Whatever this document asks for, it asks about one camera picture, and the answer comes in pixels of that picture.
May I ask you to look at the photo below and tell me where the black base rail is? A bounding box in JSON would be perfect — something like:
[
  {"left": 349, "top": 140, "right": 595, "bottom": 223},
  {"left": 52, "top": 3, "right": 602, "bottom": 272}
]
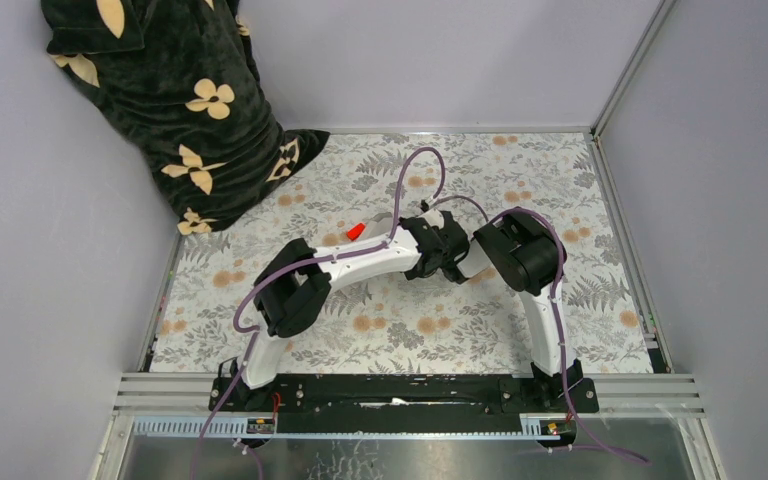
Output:
[{"left": 208, "top": 374, "right": 599, "bottom": 415}]

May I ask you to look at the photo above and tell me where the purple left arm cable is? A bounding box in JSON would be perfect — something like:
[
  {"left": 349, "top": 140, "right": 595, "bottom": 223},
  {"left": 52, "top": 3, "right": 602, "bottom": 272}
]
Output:
[{"left": 198, "top": 145, "right": 447, "bottom": 439}]

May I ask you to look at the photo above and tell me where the red rectangular block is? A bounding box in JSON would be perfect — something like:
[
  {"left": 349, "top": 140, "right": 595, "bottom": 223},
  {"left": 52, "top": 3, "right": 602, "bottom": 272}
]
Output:
[{"left": 346, "top": 223, "right": 366, "bottom": 241}]

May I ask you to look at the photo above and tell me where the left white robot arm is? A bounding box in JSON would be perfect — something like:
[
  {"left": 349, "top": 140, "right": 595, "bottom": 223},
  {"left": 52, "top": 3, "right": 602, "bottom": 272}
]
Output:
[{"left": 231, "top": 209, "right": 469, "bottom": 411}]

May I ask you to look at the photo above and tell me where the floral patterned table cloth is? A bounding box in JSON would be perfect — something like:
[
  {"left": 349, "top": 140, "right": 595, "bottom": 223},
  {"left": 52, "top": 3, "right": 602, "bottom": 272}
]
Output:
[{"left": 147, "top": 133, "right": 653, "bottom": 377}]

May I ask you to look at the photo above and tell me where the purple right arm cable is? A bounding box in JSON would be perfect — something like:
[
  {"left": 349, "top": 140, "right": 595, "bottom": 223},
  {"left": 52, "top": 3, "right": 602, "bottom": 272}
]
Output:
[{"left": 430, "top": 196, "right": 584, "bottom": 459}]

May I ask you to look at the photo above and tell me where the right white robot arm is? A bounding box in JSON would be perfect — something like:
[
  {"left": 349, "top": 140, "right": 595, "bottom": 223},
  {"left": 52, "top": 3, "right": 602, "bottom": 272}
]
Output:
[{"left": 441, "top": 207, "right": 582, "bottom": 412}]

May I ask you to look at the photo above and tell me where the black floral plush blanket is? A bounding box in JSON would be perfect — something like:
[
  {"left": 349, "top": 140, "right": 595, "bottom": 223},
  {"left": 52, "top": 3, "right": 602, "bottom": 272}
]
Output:
[{"left": 41, "top": 0, "right": 329, "bottom": 236}]

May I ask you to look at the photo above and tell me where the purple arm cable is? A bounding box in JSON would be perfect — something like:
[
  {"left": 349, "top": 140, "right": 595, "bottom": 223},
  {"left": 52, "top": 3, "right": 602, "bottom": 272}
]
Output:
[
  {"left": 430, "top": 196, "right": 584, "bottom": 459},
  {"left": 198, "top": 145, "right": 447, "bottom": 439}
]

